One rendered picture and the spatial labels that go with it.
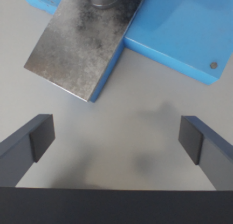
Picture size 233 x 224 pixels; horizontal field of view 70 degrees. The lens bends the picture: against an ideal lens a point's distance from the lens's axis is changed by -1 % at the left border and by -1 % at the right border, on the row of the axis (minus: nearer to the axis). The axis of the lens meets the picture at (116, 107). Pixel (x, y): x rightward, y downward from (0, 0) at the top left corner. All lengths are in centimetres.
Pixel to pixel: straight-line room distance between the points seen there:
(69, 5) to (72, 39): 20
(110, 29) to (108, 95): 34
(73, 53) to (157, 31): 43
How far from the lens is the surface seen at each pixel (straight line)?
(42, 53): 99
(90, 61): 87
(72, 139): 100
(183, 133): 16
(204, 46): 95
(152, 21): 97
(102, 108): 95
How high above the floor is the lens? 93
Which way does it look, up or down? 80 degrees down
